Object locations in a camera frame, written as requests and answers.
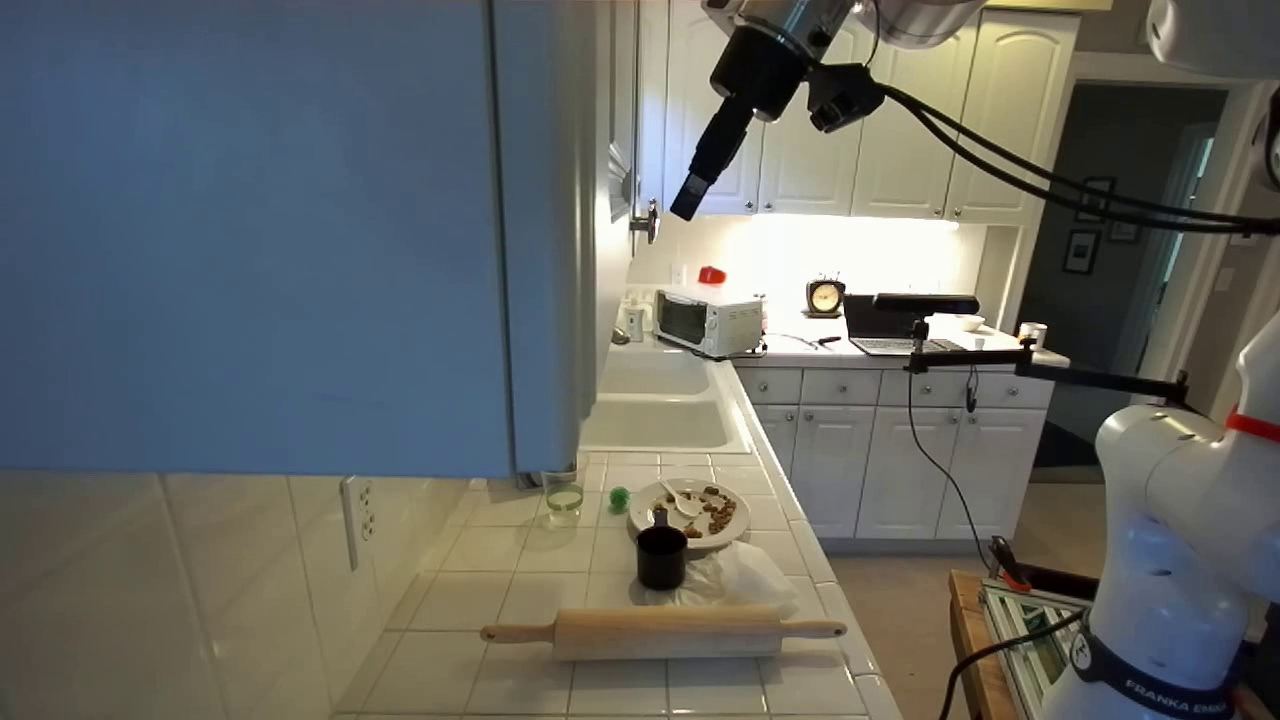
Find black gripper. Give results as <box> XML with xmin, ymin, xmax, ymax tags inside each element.
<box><xmin>669</xmin><ymin>27</ymin><xmax>807</xmax><ymax>222</ymax></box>

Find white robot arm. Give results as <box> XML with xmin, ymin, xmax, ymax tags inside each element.
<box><xmin>673</xmin><ymin>0</ymin><xmax>1280</xmax><ymax>720</ymax></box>

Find blue near cabinet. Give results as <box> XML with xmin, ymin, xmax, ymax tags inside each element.
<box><xmin>0</xmin><ymin>0</ymin><xmax>601</xmax><ymax>475</ymax></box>

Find red object on oven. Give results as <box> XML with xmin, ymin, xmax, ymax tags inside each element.
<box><xmin>695</xmin><ymin>266</ymin><xmax>729</xmax><ymax>289</ymax></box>

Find small table clock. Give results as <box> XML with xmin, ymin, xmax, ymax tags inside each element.
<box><xmin>805</xmin><ymin>281</ymin><xmax>844</xmax><ymax>319</ymax></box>

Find white toaster oven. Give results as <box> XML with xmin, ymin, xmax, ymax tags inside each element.
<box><xmin>651</xmin><ymin>289</ymin><xmax>765</xmax><ymax>357</ymax></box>

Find white double sink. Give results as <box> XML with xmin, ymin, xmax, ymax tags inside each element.
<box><xmin>581</xmin><ymin>347</ymin><xmax>743</xmax><ymax>453</ymax></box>

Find white lower cabinets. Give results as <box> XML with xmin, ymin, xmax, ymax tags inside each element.
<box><xmin>740</xmin><ymin>360</ymin><xmax>1052</xmax><ymax>546</ymax></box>

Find plate with food scraps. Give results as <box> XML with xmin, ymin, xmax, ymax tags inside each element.
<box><xmin>628</xmin><ymin>481</ymin><xmax>750</xmax><ymax>552</ymax></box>

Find small green cap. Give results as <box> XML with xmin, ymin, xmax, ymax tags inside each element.
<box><xmin>606</xmin><ymin>489</ymin><xmax>633</xmax><ymax>511</ymax></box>

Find clear glass with green rim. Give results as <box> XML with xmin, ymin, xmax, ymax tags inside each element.
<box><xmin>545</xmin><ymin>475</ymin><xmax>585</xmax><ymax>522</ymax></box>

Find black measuring cup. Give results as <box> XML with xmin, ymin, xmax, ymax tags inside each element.
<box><xmin>634</xmin><ymin>530</ymin><xmax>687</xmax><ymax>594</ymax></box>

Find crumpled white paper towel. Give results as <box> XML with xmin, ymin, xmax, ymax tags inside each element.
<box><xmin>687</xmin><ymin>542</ymin><xmax>795</xmax><ymax>613</ymax></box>

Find wooden rolling pin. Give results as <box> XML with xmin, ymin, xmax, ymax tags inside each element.
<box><xmin>481</xmin><ymin>604</ymin><xmax>849</xmax><ymax>661</ymax></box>

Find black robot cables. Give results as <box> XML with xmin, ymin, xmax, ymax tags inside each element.
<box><xmin>870</xmin><ymin>78</ymin><xmax>1280</xmax><ymax>245</ymax></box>

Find white wall outlet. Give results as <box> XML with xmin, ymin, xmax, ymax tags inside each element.
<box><xmin>339</xmin><ymin>475</ymin><xmax>374</xmax><ymax>574</ymax></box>

